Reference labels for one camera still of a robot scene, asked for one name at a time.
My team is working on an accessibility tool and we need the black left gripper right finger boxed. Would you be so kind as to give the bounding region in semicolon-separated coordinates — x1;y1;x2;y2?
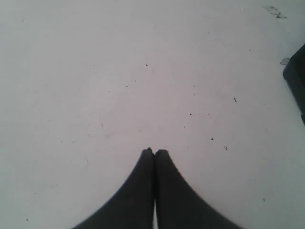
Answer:
154;149;235;229

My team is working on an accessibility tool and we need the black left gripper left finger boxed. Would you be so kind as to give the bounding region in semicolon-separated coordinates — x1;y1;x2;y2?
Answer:
75;148;154;229

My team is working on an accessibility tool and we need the black metal shelf rack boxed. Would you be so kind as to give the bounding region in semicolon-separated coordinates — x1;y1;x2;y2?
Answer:
283;45;305;123

